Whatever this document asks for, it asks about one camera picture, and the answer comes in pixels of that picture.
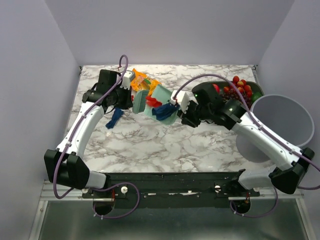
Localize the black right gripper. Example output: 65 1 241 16
176 98 212 128

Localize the mint green brush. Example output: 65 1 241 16
132 90 149 114

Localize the mint green dustpan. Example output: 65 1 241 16
143 85 177 126

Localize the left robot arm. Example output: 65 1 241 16
44 69 135 198

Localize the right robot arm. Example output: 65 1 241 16
170 82 315 196

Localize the long blue paper scrap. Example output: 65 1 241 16
105 107 124 129

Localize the orange snack bag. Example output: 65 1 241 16
130 68 162 96

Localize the red paper scrap centre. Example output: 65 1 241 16
145 95 163 108

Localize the blue paper scrap by bag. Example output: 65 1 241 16
152 103 180 121

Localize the red apple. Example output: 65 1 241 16
212 83 220 94

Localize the dark grape bunch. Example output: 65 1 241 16
220 88 253 109

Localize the green lime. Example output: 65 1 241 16
251 92 263 103

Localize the grey waste bin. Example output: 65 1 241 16
236 94 315 164

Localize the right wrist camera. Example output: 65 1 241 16
169 90 190 114

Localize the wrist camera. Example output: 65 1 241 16
120 70 136 90
169 90 190 114

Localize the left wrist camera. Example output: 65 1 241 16
120 70 136 90

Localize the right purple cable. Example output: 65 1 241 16
172 74 320 219

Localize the purple cable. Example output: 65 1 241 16
172 74 320 219
52 54 140 220

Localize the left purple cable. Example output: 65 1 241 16
52 54 140 220

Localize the aluminium mounting rail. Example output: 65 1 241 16
40 180 304 201

